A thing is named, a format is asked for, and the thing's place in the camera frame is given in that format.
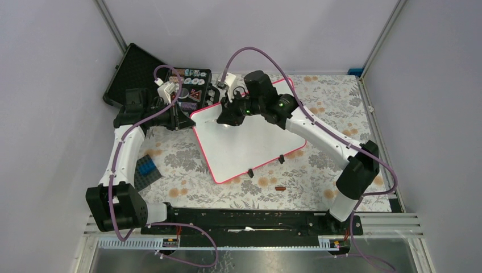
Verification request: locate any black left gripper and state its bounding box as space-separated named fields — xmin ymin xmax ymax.
xmin=144 ymin=98 xmax=195 ymax=130

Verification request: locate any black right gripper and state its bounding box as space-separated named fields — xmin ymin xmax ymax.
xmin=217 ymin=89 xmax=264 ymax=127

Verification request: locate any pink framed whiteboard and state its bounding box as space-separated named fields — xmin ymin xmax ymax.
xmin=189 ymin=77 xmax=308 ymax=185

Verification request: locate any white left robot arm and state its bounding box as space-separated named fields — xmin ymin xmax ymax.
xmin=85 ymin=85 xmax=195 ymax=234

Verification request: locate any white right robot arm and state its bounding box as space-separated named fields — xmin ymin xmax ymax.
xmin=215 ymin=71 xmax=380 ymax=234

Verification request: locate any blue lego brick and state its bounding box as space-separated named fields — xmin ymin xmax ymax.
xmin=137 ymin=158 xmax=156 ymax=176

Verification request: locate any black poker chip case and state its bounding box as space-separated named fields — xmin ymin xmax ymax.
xmin=102 ymin=43 xmax=220 ymax=114

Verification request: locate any grey lego baseplate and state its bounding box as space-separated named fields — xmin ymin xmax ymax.
xmin=134 ymin=155 xmax=162 ymax=192

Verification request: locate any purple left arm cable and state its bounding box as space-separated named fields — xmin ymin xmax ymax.
xmin=107 ymin=64 xmax=220 ymax=269

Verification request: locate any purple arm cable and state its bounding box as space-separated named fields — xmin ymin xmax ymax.
xmin=107 ymin=64 xmax=220 ymax=269
xmin=220 ymin=47 xmax=398 ymax=273

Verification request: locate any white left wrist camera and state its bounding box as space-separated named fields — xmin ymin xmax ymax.
xmin=154 ymin=78 xmax=178 ymax=104

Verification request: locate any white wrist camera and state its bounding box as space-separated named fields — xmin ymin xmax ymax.
xmin=215 ymin=72 xmax=237 ymax=92
xmin=154 ymin=78 xmax=178 ymax=104

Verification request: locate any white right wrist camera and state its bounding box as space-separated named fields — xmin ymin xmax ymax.
xmin=215 ymin=72 xmax=237 ymax=92

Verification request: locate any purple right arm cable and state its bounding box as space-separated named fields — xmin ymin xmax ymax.
xmin=220 ymin=47 xmax=398 ymax=273

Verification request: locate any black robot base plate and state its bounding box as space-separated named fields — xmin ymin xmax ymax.
xmin=164 ymin=207 xmax=364 ymax=237

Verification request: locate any blue corner bracket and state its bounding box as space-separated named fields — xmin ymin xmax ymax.
xmin=347 ymin=68 xmax=364 ymax=77

